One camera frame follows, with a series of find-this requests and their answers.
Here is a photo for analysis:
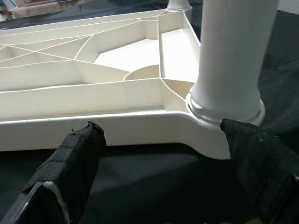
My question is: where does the white plastic table leg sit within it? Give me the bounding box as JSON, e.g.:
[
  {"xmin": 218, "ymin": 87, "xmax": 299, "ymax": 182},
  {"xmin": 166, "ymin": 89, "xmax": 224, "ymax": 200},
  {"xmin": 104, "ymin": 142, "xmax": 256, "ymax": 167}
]
[
  {"xmin": 167, "ymin": 0, "xmax": 190, "ymax": 11},
  {"xmin": 185, "ymin": 0, "xmax": 280, "ymax": 128}
]

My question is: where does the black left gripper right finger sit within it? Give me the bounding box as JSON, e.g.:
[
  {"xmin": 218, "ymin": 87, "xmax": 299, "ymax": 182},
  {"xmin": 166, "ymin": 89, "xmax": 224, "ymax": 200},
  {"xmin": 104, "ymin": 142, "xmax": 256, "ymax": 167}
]
[{"xmin": 220, "ymin": 118, "xmax": 299, "ymax": 224}]

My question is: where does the black tablecloth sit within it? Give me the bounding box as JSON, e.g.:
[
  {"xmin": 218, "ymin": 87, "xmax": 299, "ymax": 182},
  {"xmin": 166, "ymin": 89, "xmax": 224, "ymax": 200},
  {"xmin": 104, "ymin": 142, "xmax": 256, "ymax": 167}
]
[{"xmin": 0, "ymin": 0, "xmax": 299, "ymax": 224}]

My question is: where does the white plastic table top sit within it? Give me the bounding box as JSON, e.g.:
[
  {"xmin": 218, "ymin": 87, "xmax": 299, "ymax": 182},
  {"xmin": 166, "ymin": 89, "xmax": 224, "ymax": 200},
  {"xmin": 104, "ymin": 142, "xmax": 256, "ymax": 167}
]
[{"xmin": 0, "ymin": 4, "xmax": 267, "ymax": 161}]

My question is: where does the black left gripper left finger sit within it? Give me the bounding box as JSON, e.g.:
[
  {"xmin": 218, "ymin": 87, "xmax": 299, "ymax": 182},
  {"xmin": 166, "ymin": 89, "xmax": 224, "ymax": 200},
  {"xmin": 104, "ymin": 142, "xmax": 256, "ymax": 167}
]
[{"xmin": 4, "ymin": 121, "xmax": 107, "ymax": 224}]

